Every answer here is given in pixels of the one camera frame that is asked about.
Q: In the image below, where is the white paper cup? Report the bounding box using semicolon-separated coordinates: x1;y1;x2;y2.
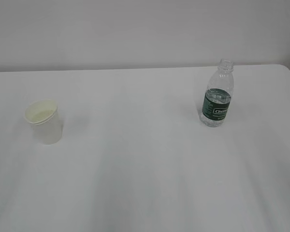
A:
24;100;62;145

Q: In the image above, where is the clear green-label water bottle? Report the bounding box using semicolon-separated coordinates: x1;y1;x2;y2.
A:
200;58;234;128

